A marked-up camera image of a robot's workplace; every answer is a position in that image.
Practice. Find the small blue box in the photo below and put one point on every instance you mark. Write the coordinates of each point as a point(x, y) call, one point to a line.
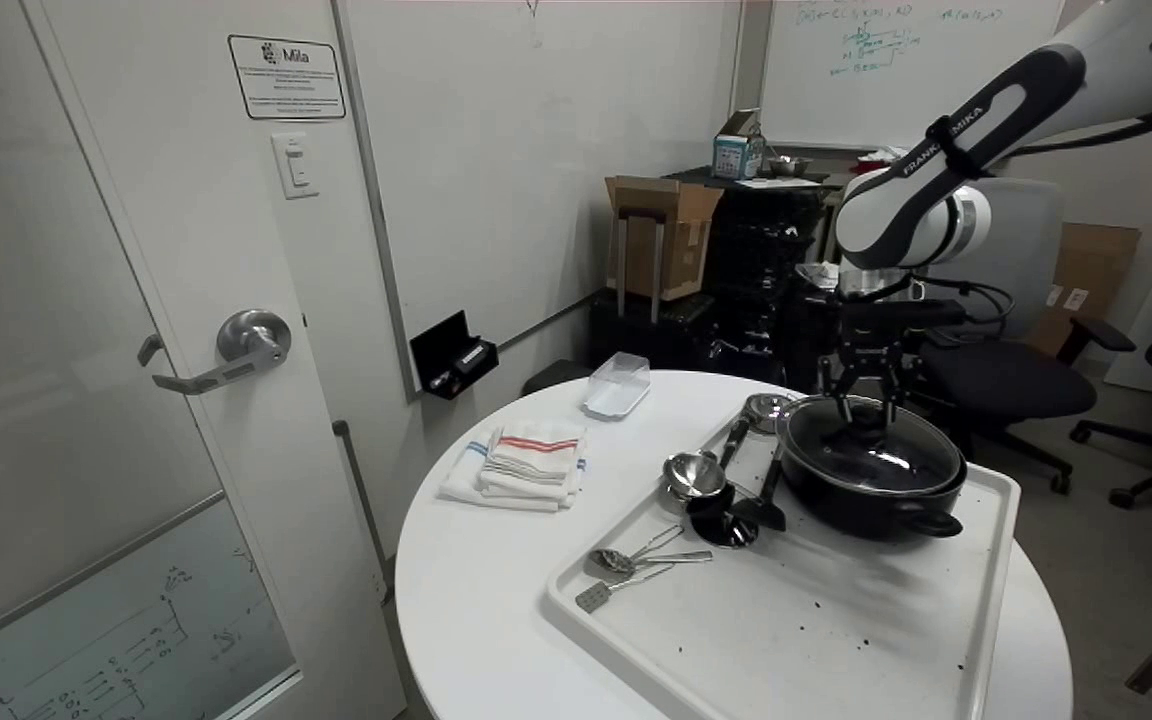
point(739, 159)

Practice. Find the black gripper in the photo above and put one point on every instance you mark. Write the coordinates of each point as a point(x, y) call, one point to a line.
point(880, 341)

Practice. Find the black wall marker holder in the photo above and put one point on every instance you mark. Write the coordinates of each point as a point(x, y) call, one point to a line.
point(453, 359)

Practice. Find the white wall sign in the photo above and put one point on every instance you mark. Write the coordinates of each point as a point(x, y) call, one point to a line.
point(284, 79)

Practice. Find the steel ladle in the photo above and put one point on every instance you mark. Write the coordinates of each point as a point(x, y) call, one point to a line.
point(685, 473)

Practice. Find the large wall whiteboard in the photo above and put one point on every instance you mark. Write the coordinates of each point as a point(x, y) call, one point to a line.
point(538, 163)

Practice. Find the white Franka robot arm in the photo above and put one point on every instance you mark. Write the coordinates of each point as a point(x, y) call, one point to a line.
point(1136, 52)

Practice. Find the white door with glass pane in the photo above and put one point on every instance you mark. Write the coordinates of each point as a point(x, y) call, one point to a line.
point(139, 200)

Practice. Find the steel measuring spoons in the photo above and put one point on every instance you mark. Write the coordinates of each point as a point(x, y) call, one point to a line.
point(615, 560)

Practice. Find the small steel pot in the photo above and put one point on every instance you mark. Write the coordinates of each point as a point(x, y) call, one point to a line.
point(767, 404)

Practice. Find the whiteboard with green writing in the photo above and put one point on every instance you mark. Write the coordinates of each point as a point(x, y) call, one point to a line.
point(870, 52)

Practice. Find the brown cardboard box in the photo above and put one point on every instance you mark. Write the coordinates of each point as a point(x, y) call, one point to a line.
point(660, 241)

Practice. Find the flat cardboard box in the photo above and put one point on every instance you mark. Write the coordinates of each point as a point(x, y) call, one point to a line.
point(1094, 265)

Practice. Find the black shelf unit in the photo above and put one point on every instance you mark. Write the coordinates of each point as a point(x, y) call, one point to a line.
point(762, 265)

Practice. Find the white plastic tray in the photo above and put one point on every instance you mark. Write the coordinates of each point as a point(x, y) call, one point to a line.
point(762, 644)

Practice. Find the white light switch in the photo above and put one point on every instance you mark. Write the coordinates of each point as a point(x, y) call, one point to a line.
point(296, 167)

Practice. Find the folded white towel red stripe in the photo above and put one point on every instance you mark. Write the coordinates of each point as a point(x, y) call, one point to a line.
point(529, 460)

